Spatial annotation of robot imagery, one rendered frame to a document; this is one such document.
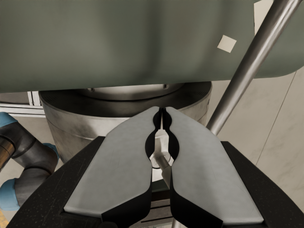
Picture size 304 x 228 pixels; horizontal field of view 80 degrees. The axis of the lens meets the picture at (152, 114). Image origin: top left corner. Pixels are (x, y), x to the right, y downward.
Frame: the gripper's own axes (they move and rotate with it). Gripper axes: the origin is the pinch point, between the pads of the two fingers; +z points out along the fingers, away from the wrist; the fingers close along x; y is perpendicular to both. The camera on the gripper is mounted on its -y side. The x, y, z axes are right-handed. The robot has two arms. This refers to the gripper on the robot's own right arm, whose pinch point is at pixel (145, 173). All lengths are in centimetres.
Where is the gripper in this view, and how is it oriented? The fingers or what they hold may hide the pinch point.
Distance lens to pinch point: 52.6
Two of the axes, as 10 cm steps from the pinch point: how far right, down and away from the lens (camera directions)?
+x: 1.7, 5.0, -8.5
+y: -0.3, 8.6, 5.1
